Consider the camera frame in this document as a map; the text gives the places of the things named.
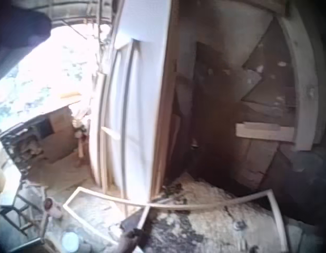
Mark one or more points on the white round lid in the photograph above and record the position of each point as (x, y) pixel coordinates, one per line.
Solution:
(70, 241)

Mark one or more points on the stack of leaning plywood sheets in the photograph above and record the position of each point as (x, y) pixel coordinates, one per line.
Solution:
(231, 92)

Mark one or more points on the person's left fingers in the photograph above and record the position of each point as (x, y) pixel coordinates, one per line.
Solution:
(138, 233)

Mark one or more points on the white curved wooden post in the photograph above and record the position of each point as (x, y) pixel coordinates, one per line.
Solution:
(301, 92)

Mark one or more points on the dark metal machine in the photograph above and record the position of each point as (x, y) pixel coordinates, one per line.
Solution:
(20, 143)

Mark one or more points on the person's left hand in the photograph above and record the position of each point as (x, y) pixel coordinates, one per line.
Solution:
(129, 241)

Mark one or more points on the pale wooden plank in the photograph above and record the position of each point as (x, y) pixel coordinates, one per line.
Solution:
(265, 131)

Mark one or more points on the dark flat block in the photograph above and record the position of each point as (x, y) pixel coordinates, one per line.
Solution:
(131, 222)

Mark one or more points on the metal stool frame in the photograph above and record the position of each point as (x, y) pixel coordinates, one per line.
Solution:
(18, 208)

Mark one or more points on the white wooden window frame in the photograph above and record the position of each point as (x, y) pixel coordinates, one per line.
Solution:
(178, 205)

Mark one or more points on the wooden cabinet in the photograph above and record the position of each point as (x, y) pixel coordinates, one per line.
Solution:
(60, 126)

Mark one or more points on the white bottle with red cap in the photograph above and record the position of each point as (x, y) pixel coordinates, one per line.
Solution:
(53, 208)

